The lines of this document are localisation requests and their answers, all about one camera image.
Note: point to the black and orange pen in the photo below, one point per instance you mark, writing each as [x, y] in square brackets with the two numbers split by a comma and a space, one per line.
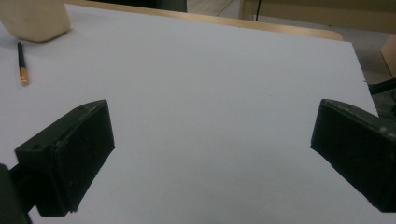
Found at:
[22, 63]

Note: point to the black metal stand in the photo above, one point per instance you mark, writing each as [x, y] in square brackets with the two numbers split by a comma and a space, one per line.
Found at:
[383, 96]

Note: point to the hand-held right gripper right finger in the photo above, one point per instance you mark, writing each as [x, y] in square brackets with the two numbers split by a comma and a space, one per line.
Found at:
[358, 149]

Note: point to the cream plastic container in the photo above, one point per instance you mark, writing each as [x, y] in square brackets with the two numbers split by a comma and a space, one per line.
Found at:
[34, 18]

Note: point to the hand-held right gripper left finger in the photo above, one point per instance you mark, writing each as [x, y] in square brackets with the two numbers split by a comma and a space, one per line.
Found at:
[71, 155]

